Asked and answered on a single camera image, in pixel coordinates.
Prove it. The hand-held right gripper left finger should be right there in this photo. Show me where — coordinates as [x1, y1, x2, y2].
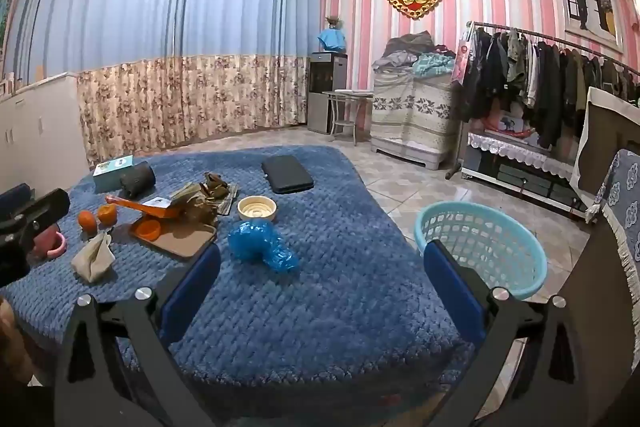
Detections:
[54, 243, 223, 427]

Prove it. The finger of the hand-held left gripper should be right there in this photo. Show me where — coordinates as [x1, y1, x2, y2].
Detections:
[10, 188, 71, 235]
[0, 183, 32, 210]

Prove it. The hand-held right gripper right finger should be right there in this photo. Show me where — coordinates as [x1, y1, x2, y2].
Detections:
[422, 239, 591, 427]

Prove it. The light blue plastic basket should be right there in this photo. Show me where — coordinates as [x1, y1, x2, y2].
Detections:
[415, 201, 549, 300]

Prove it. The brown paper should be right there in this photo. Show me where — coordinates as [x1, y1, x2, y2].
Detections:
[200, 173, 232, 198]
[182, 196, 221, 226]

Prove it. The blue plastic bag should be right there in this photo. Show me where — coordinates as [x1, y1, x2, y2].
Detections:
[228, 220, 300, 274]

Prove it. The newspaper print packet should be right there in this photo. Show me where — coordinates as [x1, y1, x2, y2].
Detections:
[170, 182, 240, 216]

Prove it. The person's left forearm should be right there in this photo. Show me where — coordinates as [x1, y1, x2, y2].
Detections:
[0, 297, 32, 383]

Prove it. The pink cup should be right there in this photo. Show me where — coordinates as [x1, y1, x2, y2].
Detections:
[30, 229, 68, 260]

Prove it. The brown tray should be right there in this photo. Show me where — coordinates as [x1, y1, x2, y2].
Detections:
[129, 217, 218, 260]

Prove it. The beige crumpled cloth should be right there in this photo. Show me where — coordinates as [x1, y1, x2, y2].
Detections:
[71, 231, 116, 284]

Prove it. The teal tissue box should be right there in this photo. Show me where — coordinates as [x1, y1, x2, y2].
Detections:
[92, 155, 135, 194]

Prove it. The white low cabinet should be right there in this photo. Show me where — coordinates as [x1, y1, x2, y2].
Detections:
[0, 72, 93, 194]

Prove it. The orange plastic scoop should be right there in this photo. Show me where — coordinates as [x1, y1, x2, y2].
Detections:
[105, 195, 183, 222]

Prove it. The white round bowl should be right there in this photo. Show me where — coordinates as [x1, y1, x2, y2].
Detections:
[237, 195, 278, 223]

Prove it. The low dark cabinet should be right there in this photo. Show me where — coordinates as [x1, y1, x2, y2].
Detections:
[460, 132, 596, 219]

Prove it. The blue fluffy blanket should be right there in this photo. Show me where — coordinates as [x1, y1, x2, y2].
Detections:
[0, 144, 476, 388]

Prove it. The white lace cloth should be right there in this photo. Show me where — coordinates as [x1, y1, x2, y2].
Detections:
[467, 132, 581, 180]

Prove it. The black flat case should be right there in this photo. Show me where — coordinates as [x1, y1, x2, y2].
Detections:
[261, 155, 315, 194]

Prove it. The cabinet under patterned beige cloth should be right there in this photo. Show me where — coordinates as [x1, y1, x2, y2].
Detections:
[370, 67, 463, 170]

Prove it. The blue flower patterned cloth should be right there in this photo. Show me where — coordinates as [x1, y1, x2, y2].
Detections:
[585, 149, 640, 303]

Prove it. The blue and floral curtain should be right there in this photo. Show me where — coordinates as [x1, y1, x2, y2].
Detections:
[2, 0, 323, 168]

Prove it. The brown board with white cloth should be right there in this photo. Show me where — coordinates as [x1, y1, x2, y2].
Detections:
[570, 87, 640, 208]

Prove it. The small metal side table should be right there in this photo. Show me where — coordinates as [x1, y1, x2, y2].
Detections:
[322, 89, 375, 146]

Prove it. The teal patterned cloth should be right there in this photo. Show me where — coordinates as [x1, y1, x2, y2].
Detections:
[412, 54, 456, 78]

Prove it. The row of hanging clothes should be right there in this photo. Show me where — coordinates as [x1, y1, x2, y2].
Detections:
[457, 27, 640, 148]

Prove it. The grey water dispenser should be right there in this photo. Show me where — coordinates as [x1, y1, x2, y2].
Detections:
[306, 51, 349, 135]

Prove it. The pink hanging bag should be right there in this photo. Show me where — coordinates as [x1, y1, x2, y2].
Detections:
[451, 24, 476, 84]

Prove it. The pile of folded clothes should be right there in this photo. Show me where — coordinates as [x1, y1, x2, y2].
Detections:
[372, 32, 468, 75]

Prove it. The metal clothes rack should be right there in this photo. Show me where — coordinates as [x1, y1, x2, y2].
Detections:
[445, 21, 640, 180]

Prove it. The blue covered water bottle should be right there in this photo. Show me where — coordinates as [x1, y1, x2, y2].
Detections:
[316, 14, 348, 54]

